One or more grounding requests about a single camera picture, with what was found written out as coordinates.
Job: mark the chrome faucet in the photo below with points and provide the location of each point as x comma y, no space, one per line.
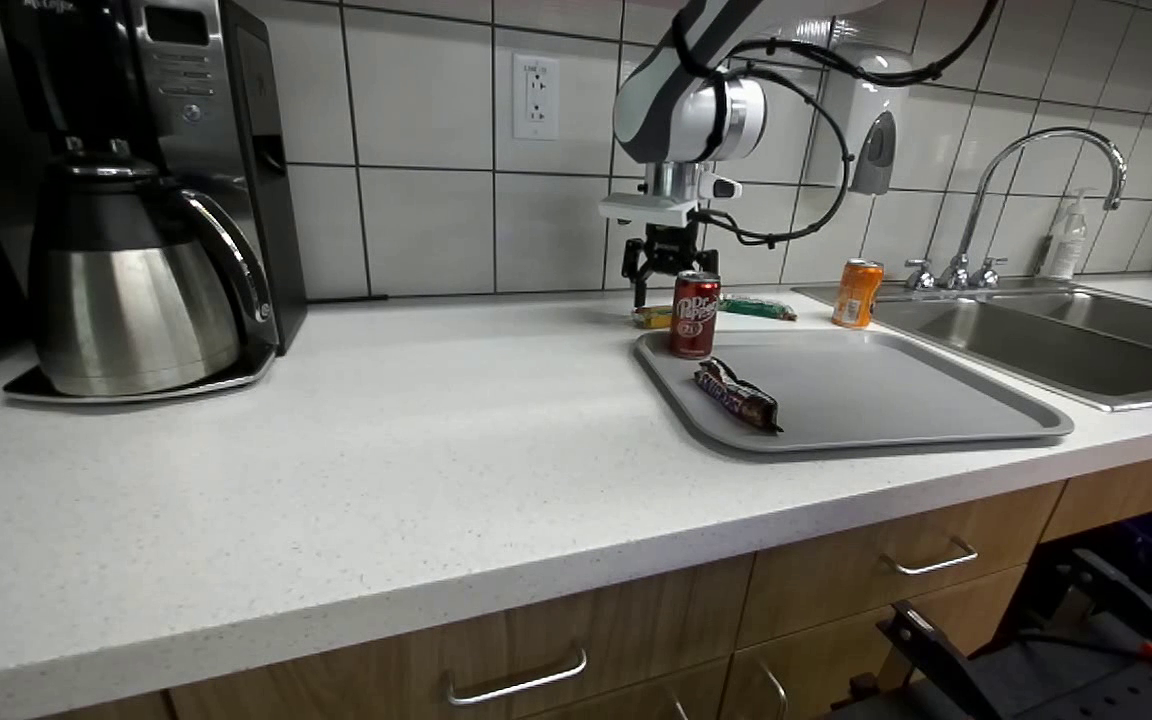
1000,165

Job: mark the gray plastic tray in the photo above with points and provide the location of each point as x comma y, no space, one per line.
896,394

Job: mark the wooden lower cabinet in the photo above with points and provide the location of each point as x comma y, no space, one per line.
601,626

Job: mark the black coffee maker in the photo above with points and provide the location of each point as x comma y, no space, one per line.
203,106

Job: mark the dark brown candy bar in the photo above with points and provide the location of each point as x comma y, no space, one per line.
736,394

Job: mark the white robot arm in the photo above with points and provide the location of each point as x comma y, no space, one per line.
682,102

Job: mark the clear soap bottle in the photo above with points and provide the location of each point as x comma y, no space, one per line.
1065,245

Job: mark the orange soda can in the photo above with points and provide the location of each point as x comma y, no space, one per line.
858,295

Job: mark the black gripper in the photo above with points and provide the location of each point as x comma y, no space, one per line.
671,245

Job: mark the white wall soap dispenser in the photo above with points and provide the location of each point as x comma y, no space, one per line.
876,155

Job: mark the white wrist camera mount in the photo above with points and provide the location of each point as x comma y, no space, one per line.
641,209

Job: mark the white wall outlet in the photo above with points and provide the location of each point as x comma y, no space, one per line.
539,98

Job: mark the red soda can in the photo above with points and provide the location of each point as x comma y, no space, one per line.
693,318

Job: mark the stainless steel sink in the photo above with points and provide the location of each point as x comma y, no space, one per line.
1096,352

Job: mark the steel coffee carafe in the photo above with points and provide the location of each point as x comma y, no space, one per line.
137,307

